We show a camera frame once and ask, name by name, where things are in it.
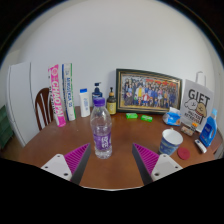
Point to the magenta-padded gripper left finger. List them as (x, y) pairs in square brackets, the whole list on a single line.
[(58, 165)]

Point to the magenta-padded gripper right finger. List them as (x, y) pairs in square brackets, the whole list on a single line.
[(165, 165)]

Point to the clear purple-capped water bottle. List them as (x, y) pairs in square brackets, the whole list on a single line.
[(101, 133)]

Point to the blue painted ceramic mug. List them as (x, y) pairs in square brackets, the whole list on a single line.
[(169, 145)]

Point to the round red coaster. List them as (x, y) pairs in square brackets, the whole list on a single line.
[(183, 153)]

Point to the white remote control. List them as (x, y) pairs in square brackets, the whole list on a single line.
[(200, 146)]

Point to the patterned snack packet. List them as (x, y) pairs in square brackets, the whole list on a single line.
[(187, 130)]

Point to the blue tissue pack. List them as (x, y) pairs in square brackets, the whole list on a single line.
[(172, 117)]

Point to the colourful puzzle cube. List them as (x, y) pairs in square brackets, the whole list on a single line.
[(194, 126)]

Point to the small green packet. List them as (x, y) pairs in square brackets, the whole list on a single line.
[(146, 118), (131, 116)]

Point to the blue detergent bottle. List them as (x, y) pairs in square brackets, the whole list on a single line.
[(208, 131)]

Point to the white blue-capped lotion bottle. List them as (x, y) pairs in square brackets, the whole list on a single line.
[(84, 104)]

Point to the pink shuttlecock tube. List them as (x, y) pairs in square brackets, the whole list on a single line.
[(56, 96)]

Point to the white flat board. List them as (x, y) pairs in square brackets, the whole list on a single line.
[(21, 103)]

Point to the white paper gift bag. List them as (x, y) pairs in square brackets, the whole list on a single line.
[(196, 100)]

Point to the green white shuttlecock tube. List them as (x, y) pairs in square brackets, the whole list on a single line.
[(69, 93)]

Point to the framed group photo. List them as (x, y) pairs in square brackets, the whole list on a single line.
[(146, 91)]

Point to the amber pump bottle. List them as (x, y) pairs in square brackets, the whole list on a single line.
[(111, 105)]

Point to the dark blue pump bottle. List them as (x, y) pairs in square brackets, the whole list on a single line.
[(96, 91)]

